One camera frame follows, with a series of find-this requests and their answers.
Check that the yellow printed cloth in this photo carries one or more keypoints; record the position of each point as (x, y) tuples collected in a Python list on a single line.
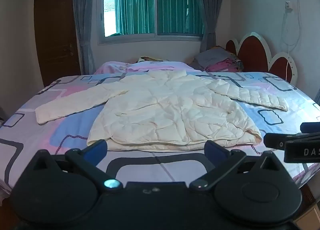
[(147, 58)]

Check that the white wall socket charger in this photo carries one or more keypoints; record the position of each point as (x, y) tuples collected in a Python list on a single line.
[(288, 6)]

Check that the green curtain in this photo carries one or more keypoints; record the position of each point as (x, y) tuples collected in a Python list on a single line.
[(135, 9)]

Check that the red and white headboard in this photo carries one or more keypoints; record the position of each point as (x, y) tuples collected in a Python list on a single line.
[(252, 54)]

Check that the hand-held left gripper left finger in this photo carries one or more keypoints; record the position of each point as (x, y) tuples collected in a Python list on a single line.
[(96, 148)]

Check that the grey curtain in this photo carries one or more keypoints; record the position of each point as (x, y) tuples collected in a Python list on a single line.
[(210, 7), (83, 19)]

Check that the white puffer jacket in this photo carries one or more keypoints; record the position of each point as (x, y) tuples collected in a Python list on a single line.
[(162, 110)]

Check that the pink quilt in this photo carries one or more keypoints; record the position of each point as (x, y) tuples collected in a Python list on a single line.
[(112, 66)]

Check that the bed with patterned sheet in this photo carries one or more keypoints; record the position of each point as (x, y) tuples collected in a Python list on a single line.
[(50, 130)]

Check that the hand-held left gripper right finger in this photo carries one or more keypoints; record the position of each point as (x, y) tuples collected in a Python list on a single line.
[(215, 151)]

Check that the brown wooden door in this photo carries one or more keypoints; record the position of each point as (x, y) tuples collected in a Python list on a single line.
[(55, 32)]

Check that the window with white frame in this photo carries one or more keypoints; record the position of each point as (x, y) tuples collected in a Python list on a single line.
[(156, 7)]

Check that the pile of folded clothes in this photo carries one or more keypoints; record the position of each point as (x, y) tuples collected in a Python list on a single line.
[(220, 62)]

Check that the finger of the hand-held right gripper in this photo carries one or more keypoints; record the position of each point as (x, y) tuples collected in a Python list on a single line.
[(311, 127), (275, 141)]

